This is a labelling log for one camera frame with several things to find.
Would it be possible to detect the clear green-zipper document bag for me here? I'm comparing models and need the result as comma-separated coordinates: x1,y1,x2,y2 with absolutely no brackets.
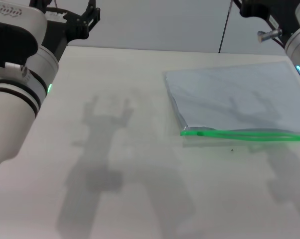
162,61,300,142

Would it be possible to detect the silver right mount bolt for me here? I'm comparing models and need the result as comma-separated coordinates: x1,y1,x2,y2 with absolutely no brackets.
257,29,283,42

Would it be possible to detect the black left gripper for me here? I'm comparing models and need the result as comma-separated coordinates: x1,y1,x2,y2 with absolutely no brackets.
30,0,101,62

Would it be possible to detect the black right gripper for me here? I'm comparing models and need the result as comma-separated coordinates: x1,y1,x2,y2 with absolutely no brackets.
233,0,300,33

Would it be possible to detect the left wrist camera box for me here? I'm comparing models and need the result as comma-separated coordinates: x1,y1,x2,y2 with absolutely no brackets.
0,6,48,68

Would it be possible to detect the white paper stack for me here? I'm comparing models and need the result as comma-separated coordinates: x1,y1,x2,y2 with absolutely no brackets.
166,62,300,131

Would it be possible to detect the silver left mount bracket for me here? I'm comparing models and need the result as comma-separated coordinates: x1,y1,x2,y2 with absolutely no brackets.
4,62,28,82

